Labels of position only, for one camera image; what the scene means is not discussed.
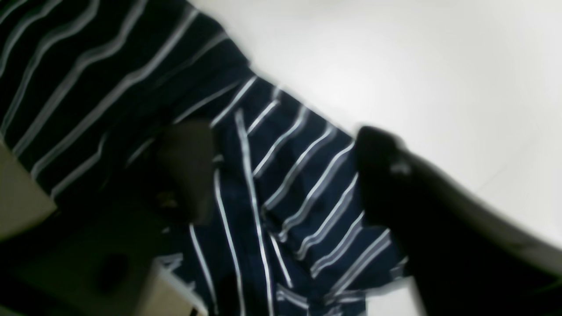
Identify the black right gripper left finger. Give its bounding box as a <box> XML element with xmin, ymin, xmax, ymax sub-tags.
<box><xmin>1</xmin><ymin>121</ymin><xmax>215</xmax><ymax>316</ymax></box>

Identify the navy white striped t-shirt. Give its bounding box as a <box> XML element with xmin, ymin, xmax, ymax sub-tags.
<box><xmin>1</xmin><ymin>0</ymin><xmax>409</xmax><ymax>316</ymax></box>

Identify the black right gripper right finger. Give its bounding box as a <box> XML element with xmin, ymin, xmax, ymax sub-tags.
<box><xmin>355</xmin><ymin>126</ymin><xmax>562</xmax><ymax>316</ymax></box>

